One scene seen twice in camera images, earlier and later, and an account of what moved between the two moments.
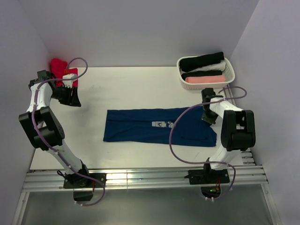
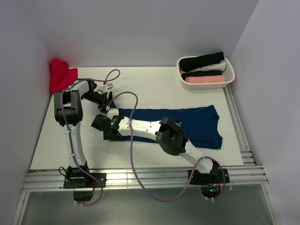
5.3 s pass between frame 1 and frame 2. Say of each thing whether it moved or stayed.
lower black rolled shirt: stayed
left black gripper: moved
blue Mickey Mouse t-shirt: stayed
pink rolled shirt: stayed
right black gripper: moved
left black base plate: stayed
